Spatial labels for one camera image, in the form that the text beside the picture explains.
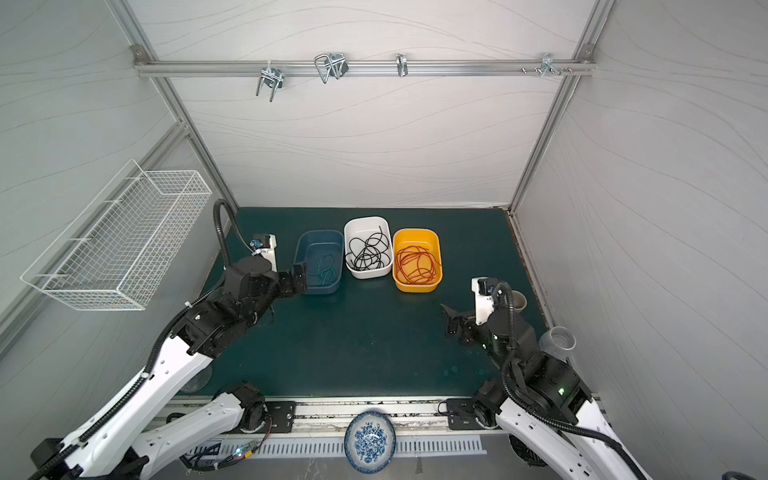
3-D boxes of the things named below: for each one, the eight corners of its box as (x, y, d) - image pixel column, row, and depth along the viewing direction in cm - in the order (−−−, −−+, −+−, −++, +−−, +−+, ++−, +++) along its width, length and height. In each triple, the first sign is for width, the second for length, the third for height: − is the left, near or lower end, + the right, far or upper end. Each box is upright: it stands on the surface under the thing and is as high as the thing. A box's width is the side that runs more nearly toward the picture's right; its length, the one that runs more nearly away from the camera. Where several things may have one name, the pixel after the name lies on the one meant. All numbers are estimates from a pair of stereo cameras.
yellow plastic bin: (392, 292, 97) (392, 284, 93) (392, 236, 113) (392, 228, 109) (444, 292, 97) (446, 284, 93) (436, 236, 113) (438, 228, 109)
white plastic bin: (342, 279, 102) (339, 267, 96) (348, 229, 117) (346, 216, 111) (393, 279, 102) (393, 267, 97) (393, 229, 117) (393, 216, 111)
